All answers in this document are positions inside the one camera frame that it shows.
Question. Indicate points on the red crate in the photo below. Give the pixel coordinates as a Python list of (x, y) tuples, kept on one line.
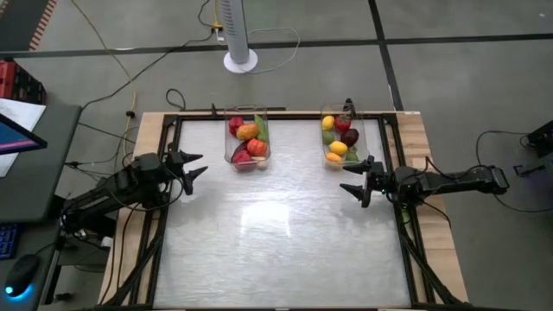
[(8, 80)]

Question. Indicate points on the yellow orange mango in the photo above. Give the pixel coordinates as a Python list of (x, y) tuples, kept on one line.
[(333, 158)]

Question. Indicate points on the red bell pepper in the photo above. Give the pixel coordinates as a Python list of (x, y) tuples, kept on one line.
[(234, 124), (242, 159)]

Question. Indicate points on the black clamp mount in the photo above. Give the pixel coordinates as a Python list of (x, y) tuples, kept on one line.
[(349, 105), (213, 112)]

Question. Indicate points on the backlit keyboard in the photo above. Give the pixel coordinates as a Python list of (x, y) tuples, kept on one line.
[(6, 242)]

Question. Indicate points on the dark red apple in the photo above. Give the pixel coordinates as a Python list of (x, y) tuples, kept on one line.
[(350, 137)]

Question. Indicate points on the black metal table frame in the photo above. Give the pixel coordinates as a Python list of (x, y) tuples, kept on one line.
[(302, 116)]

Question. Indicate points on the dark striped-edge mat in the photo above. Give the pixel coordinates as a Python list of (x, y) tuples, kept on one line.
[(17, 21)]

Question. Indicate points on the orange red pumpkin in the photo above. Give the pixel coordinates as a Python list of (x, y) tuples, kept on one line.
[(257, 147)]

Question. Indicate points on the green lime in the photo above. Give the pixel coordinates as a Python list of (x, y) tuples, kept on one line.
[(352, 155)]

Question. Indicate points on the purple eggplant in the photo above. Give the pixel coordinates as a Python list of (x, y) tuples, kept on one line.
[(239, 149)]

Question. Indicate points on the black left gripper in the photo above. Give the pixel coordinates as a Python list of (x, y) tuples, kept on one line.
[(175, 168)]

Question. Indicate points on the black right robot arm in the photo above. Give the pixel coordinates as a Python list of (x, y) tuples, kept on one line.
[(453, 181)]

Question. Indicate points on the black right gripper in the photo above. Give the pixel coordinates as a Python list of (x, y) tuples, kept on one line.
[(379, 179)]

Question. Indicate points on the white paper sheet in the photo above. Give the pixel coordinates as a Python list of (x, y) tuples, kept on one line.
[(21, 112)]

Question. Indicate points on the white tower fan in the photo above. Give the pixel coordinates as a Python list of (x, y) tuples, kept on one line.
[(235, 26)]

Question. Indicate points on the green cucumber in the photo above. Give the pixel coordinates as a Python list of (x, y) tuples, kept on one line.
[(260, 127)]

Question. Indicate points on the green avocado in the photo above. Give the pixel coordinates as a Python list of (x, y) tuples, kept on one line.
[(328, 137)]

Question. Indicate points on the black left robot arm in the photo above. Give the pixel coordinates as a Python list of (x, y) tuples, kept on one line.
[(108, 194)]

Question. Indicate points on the black computer mouse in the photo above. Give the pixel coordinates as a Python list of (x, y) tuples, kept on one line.
[(21, 272)]

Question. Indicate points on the dark grey desk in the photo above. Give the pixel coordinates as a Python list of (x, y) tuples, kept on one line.
[(43, 181)]

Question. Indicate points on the clear plastic bin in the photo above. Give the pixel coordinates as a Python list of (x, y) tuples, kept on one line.
[(231, 147), (362, 125)]

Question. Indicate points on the blue screen monitor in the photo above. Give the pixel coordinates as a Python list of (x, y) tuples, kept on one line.
[(17, 138)]

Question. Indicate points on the black equipment box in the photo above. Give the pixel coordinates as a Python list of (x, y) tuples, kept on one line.
[(542, 138)]

